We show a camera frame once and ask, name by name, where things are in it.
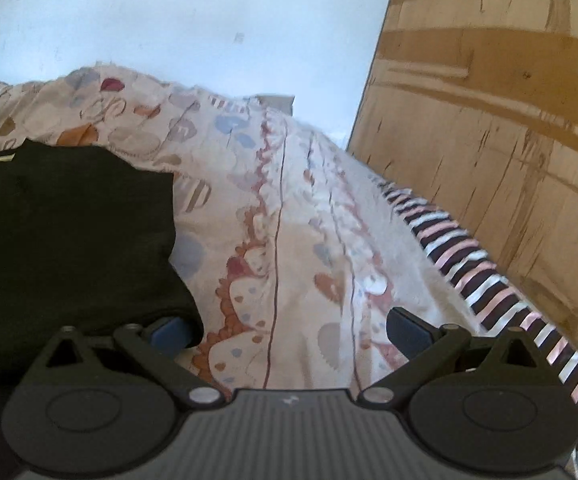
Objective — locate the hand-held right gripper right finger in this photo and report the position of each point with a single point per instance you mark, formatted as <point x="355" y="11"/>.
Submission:
<point x="410" y="331"/>

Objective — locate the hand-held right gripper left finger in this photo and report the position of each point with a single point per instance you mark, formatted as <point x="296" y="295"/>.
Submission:
<point x="171" y="334"/>

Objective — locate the black garment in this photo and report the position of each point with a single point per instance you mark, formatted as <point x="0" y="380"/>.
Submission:
<point x="69" y="240"/>

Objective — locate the black pink striped sheet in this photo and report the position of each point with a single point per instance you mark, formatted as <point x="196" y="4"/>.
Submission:
<point x="494" y="290"/>

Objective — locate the printed patchwork quilt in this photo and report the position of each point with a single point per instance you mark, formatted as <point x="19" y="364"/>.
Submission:
<point x="289" y="220"/>

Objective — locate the grey pillow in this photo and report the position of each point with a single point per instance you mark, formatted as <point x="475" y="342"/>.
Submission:
<point x="278" y="103"/>

